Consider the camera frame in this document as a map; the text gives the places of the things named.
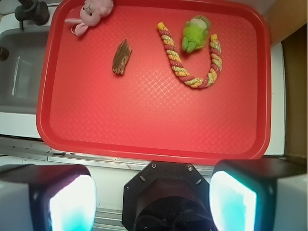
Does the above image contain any brown cardboard box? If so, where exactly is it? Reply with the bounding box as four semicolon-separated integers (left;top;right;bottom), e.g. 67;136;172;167
282;24;308;163

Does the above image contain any red plastic tray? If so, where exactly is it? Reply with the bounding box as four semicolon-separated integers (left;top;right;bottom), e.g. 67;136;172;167
36;0;271;165

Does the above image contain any green plush frog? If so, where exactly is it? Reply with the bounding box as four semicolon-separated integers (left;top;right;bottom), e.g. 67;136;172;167
181;15;211;53

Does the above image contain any pink plush bunny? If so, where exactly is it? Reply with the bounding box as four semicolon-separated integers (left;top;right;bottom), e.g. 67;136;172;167
64;0;114;36

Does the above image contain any dark metal faucet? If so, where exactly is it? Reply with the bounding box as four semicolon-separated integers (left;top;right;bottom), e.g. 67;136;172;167
14;0;50;31

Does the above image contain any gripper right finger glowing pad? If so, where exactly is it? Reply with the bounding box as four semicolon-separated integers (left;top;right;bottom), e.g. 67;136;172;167
209;158;308;231

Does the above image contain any multicolour twisted rope toy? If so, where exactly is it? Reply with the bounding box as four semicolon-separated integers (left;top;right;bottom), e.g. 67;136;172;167
157;22;223;90

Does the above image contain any grey sink basin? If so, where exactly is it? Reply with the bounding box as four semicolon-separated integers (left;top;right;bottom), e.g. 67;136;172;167
0;26;50;115

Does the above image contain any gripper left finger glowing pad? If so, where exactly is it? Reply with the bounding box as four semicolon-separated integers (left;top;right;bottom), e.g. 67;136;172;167
0;164;97;231

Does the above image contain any brown wood chip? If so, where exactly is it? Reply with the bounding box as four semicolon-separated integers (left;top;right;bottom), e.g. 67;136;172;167
112;39;132;75

